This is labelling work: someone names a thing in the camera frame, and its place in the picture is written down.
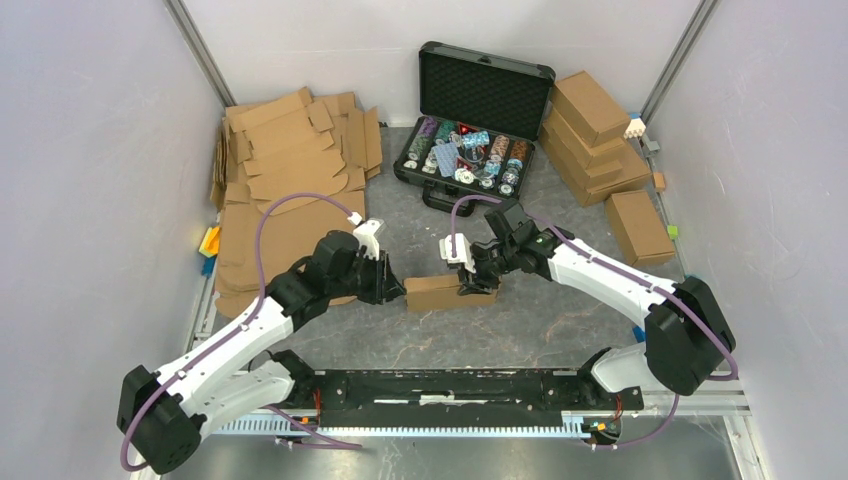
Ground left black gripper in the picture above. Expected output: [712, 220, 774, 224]
[330, 248, 407, 305]

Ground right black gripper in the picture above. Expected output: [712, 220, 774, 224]
[455, 240, 517, 296]

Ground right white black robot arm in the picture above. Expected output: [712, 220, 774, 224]
[440, 200, 739, 408]

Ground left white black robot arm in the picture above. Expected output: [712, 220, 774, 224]
[117, 219, 405, 474]

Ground single folded cardboard box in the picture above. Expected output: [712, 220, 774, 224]
[604, 190, 675, 267]

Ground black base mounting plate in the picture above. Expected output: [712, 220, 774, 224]
[282, 368, 644, 428]

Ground stack of flat cardboard blanks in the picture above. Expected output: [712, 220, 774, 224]
[210, 87, 383, 319]

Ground blue green stacked bricks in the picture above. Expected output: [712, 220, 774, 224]
[632, 326, 647, 344]

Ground black poker chip case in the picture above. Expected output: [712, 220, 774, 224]
[393, 41, 556, 212]

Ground orange yellow toy block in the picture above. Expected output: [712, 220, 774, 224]
[198, 226, 221, 258]

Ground small wooden cube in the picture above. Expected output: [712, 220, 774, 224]
[652, 172, 667, 193]

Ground white blue toy brick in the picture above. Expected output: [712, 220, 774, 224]
[623, 113, 647, 139]

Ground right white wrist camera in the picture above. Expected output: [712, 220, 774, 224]
[439, 233, 476, 273]

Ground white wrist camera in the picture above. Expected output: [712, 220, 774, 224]
[347, 212, 385, 260]
[439, 233, 476, 273]

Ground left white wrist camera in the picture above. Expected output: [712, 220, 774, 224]
[347, 212, 385, 260]

